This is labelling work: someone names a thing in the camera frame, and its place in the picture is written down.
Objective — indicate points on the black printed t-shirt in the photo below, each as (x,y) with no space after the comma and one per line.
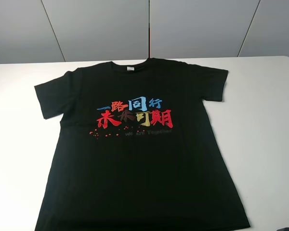
(136,151)

